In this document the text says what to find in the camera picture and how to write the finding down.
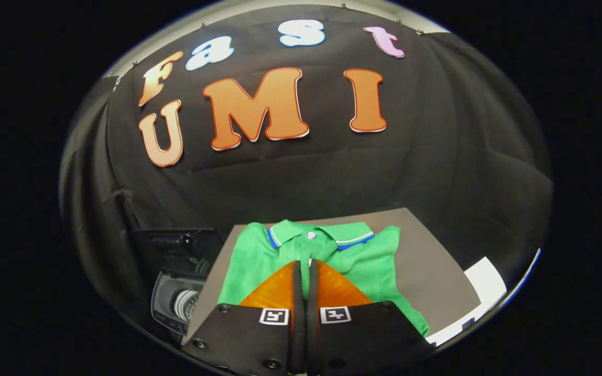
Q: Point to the dark washing machine lid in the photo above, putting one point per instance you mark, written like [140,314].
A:
[175,243]

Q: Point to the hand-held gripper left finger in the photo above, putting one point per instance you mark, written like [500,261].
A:
[259,339]

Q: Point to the grey cabinet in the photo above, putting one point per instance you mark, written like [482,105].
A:
[431,261]

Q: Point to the black backdrop cloth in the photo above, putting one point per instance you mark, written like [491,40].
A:
[332,177]

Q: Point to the green polo shirt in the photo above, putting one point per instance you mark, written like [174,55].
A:
[379,261]

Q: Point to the white panel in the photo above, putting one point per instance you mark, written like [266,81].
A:
[486,282]

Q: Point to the row of black clips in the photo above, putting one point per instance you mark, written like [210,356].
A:
[342,6]

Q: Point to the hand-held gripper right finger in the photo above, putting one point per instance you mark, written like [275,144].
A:
[363,339]

